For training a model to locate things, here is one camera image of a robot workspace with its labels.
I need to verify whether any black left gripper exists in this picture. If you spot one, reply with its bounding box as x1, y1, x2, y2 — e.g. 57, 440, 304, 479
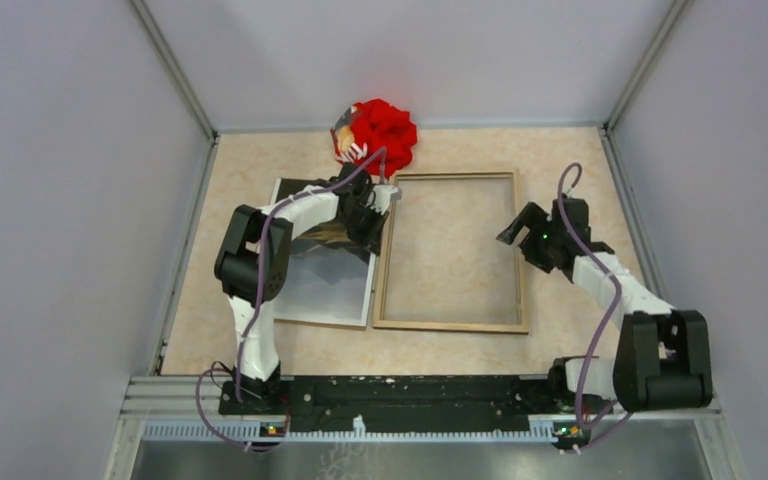
338, 202, 390, 256

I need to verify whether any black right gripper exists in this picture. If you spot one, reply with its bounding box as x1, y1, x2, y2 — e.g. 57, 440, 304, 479
494, 202, 560, 273

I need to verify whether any landscape photo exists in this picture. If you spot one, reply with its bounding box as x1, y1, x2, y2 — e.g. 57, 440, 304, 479
265, 176, 385, 329

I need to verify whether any wooden picture frame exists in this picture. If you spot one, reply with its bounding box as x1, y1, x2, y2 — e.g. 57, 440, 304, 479
371, 169, 533, 335

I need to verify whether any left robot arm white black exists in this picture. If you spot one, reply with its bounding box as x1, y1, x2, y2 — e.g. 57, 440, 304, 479
213, 165, 401, 414

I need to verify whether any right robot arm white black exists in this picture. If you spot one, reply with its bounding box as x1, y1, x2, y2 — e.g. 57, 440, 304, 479
497, 195, 714, 415

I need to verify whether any red crumpled cloth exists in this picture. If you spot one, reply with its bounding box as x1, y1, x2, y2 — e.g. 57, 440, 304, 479
330, 98, 418, 180

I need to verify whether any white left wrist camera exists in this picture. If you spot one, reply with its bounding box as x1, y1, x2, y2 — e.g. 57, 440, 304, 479
368, 184, 402, 214

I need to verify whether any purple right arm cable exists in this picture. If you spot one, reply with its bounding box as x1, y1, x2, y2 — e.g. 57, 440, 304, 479
556, 162, 634, 456

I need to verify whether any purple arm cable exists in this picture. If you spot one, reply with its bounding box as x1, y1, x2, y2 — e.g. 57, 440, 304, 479
195, 146, 389, 454
556, 162, 634, 456

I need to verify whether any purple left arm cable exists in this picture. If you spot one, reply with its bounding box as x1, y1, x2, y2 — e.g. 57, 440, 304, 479
195, 146, 389, 454

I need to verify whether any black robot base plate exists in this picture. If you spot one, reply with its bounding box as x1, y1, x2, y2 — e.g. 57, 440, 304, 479
218, 374, 574, 434

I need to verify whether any aluminium front rail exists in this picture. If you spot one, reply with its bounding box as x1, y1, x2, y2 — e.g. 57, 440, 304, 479
104, 374, 746, 479

